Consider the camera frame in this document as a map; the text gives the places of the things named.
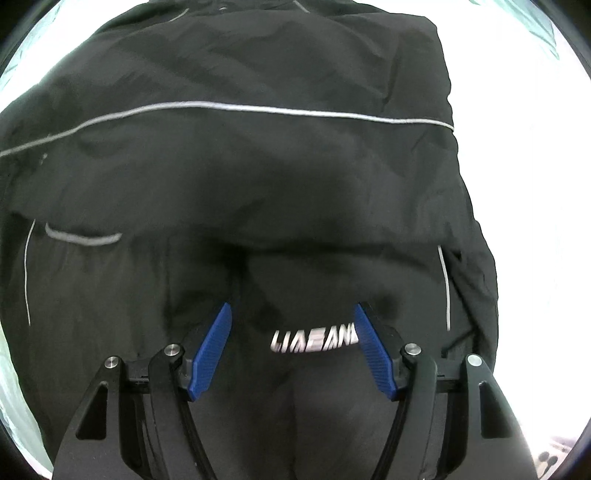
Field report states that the black hooded jacket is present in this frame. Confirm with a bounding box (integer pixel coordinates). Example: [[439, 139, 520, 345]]
[[0, 0, 501, 480]]

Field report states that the mint green quilted duvet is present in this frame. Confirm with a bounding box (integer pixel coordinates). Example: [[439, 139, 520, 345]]
[[0, 0, 562, 478]]

